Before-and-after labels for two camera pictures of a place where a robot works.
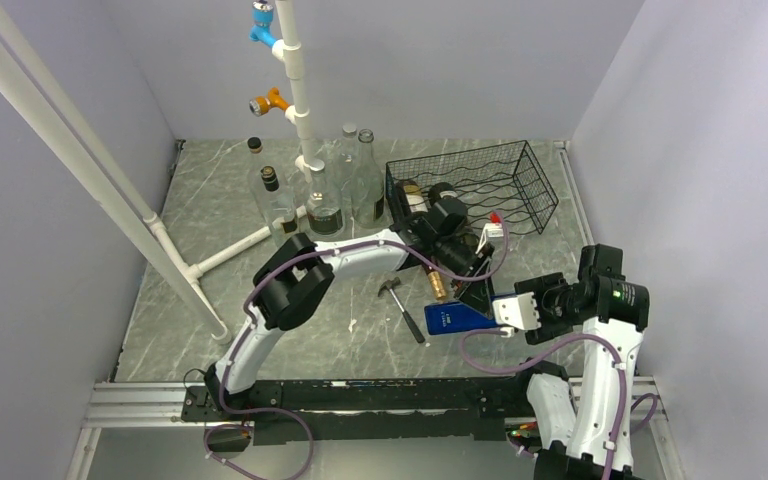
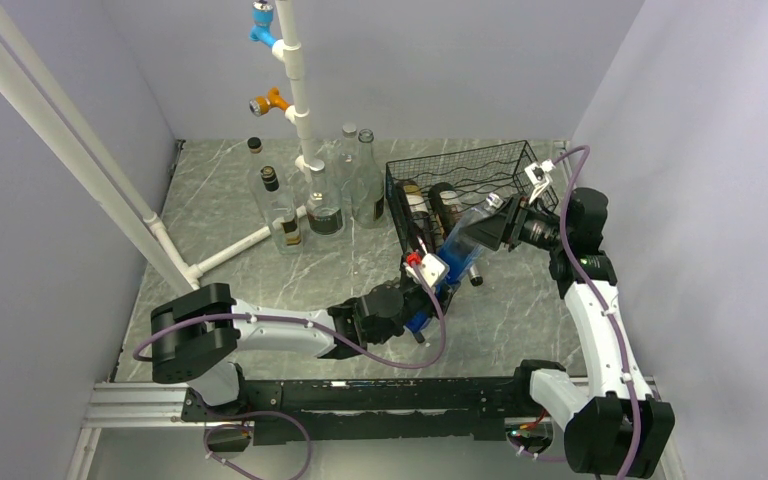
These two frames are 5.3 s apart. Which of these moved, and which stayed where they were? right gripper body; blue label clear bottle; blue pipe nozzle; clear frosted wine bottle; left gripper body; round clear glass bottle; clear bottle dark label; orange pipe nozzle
Moved: right gripper body; left gripper body; blue label clear bottle
Stayed: orange pipe nozzle; clear bottle dark label; clear frosted wine bottle; blue pipe nozzle; round clear glass bottle
